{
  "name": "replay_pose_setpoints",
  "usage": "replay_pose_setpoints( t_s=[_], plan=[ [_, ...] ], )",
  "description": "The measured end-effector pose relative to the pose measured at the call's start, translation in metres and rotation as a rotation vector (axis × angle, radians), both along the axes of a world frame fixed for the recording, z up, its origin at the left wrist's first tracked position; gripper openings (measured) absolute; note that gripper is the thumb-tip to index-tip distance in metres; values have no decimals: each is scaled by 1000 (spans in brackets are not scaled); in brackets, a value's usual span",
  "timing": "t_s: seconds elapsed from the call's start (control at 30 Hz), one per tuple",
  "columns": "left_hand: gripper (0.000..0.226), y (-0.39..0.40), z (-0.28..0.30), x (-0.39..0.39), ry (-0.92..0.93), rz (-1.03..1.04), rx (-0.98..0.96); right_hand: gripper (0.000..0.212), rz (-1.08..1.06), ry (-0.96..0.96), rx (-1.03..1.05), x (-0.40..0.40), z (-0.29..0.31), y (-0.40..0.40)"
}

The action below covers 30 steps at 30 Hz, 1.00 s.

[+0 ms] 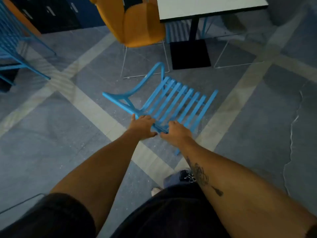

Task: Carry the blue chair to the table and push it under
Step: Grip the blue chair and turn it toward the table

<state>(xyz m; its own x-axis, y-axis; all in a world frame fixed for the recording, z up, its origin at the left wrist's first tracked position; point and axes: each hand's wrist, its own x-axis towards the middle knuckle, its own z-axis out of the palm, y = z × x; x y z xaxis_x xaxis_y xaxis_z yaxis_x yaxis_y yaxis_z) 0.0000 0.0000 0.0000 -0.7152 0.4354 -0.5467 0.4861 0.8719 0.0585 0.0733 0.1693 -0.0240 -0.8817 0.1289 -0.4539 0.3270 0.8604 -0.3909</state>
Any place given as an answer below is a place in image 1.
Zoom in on person's right hand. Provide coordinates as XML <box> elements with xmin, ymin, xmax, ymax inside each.
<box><xmin>160</xmin><ymin>120</ymin><xmax>193</xmax><ymax>148</ymax></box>

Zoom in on person's left hand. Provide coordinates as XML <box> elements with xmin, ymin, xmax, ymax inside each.
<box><xmin>127</xmin><ymin>114</ymin><xmax>158</xmax><ymax>141</ymax></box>

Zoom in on blue slatted metal chair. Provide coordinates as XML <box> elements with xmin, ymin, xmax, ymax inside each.
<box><xmin>102</xmin><ymin>62</ymin><xmax>218</xmax><ymax>156</ymax></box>
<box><xmin>0</xmin><ymin>0</ymin><xmax>56</xmax><ymax>93</ymax></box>

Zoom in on person's right forearm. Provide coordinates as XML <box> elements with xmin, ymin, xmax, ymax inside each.
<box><xmin>179</xmin><ymin>139</ymin><xmax>317</xmax><ymax>238</ymax></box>

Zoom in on person's left forearm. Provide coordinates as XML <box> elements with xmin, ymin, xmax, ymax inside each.
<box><xmin>50</xmin><ymin>129</ymin><xmax>143</xmax><ymax>234</ymax></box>

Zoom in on blue jeans leg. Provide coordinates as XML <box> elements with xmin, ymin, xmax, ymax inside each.
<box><xmin>163</xmin><ymin>169</ymin><xmax>192</xmax><ymax>189</ymax></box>

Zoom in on black shirt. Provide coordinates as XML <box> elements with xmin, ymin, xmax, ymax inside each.
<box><xmin>0</xmin><ymin>182</ymin><xmax>317</xmax><ymax>238</ymax></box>

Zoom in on orange upholstered chair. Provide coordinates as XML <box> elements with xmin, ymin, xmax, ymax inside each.
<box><xmin>87</xmin><ymin>0</ymin><xmax>170</xmax><ymax>79</ymax></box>

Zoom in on blue cabinet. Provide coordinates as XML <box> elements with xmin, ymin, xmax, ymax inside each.
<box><xmin>64</xmin><ymin>0</ymin><xmax>106</xmax><ymax>29</ymax></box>

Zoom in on dark locker cabinet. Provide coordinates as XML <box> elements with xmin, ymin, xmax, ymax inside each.
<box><xmin>7</xmin><ymin>0</ymin><xmax>83</xmax><ymax>34</ymax></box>

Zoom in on black key fob with ring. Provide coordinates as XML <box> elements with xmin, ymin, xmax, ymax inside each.
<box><xmin>179</xmin><ymin>169</ymin><xmax>196</xmax><ymax>184</ymax></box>

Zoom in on white wire chair frame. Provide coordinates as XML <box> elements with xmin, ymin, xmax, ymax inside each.
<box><xmin>214</xmin><ymin>32</ymin><xmax>264</xmax><ymax>69</ymax></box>

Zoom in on white table with black pedestal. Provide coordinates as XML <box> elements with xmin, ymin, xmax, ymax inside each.
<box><xmin>157</xmin><ymin>0</ymin><xmax>269</xmax><ymax>70</ymax></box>

